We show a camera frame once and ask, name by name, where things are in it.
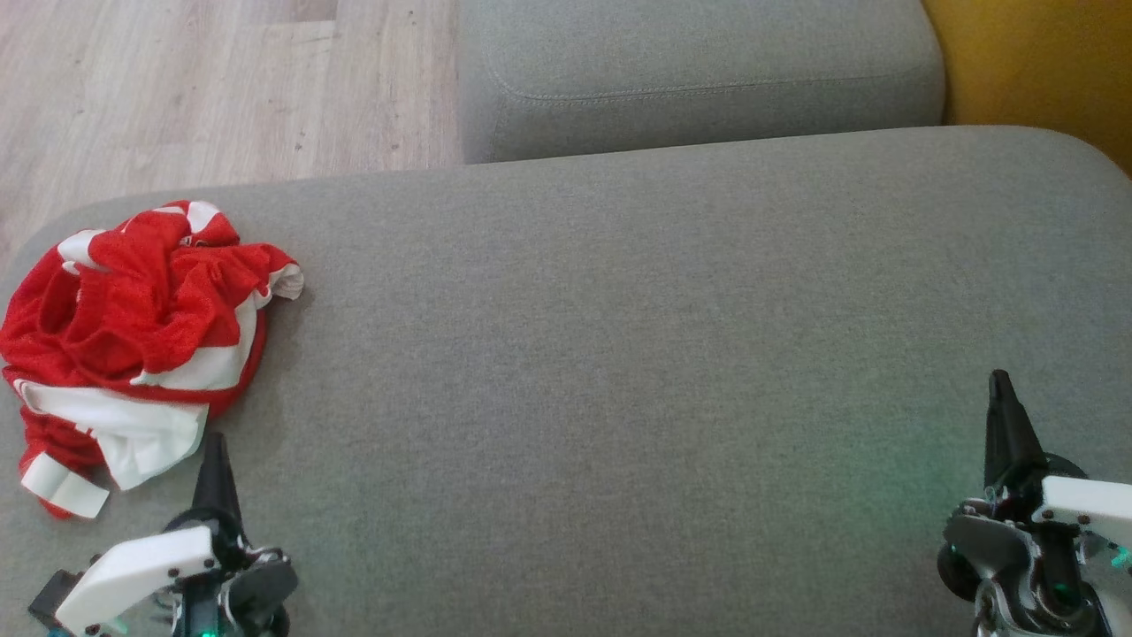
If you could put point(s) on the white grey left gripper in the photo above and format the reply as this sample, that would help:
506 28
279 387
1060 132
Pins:
141 566

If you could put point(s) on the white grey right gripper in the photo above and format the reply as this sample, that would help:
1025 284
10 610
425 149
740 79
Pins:
1079 504

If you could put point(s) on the red white basketball jersey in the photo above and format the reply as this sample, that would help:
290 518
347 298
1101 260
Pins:
141 433

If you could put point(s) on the yellow cushion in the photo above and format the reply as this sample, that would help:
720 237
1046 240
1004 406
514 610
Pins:
1044 62

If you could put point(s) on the large grey sofa seat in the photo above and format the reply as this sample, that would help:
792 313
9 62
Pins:
619 354

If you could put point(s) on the small grey sofa cushion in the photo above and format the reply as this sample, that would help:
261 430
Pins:
707 53

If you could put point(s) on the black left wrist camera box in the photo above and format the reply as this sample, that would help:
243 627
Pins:
55 600

